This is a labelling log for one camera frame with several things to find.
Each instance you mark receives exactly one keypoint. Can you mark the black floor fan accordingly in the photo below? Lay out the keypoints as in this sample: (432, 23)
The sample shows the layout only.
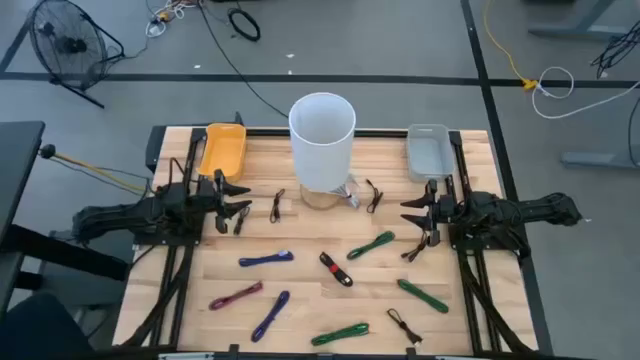
(67, 45)

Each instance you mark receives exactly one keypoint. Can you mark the black chair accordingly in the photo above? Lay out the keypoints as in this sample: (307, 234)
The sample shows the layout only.
(35, 330)

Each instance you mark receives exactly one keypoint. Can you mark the black front frame rail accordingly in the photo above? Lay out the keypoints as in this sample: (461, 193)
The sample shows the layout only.
(280, 356)

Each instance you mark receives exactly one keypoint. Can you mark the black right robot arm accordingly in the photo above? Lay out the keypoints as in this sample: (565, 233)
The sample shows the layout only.
(525, 207)

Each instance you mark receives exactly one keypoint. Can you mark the black right frame rail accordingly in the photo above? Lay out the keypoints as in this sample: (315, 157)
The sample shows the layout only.
(470, 300)

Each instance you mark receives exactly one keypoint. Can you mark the black frame rail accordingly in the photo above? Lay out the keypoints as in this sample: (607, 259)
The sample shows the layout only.
(270, 133)
(470, 300)
(175, 300)
(280, 356)

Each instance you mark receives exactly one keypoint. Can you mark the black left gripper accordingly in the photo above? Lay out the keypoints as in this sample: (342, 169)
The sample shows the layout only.
(220, 200)

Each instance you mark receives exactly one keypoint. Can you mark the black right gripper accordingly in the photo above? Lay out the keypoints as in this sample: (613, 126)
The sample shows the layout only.
(434, 210)

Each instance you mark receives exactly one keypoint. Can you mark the maroon twist tie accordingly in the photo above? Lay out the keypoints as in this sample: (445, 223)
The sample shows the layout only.
(235, 295)

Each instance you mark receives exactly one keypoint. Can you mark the white fabric cylinder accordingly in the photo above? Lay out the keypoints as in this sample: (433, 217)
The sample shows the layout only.
(322, 155)

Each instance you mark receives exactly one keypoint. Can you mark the black desk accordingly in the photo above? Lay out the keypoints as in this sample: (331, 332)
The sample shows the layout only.
(17, 160)

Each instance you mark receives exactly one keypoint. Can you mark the clear plastic wrapper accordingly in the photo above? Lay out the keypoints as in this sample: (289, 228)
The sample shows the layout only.
(350, 195)

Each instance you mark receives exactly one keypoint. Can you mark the grey desk foot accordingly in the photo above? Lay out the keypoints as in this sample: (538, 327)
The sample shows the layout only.
(600, 159)
(575, 31)

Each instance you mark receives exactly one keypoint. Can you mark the blue twist tie lower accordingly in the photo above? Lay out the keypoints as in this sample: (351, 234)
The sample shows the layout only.
(270, 316)

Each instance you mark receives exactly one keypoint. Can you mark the black back frame rail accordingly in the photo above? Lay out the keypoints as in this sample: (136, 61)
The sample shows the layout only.
(270, 133)

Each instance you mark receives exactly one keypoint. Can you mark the orange plastic bin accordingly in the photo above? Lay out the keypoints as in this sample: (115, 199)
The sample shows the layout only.
(222, 150)

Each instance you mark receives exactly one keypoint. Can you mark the black left frame rail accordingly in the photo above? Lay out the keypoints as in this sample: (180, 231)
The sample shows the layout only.
(175, 300)

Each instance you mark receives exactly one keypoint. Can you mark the pale grey plastic bin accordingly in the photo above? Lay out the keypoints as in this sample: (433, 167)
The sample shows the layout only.
(430, 152)

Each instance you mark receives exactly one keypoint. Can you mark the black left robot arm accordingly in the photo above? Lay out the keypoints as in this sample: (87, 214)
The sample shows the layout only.
(150, 210)

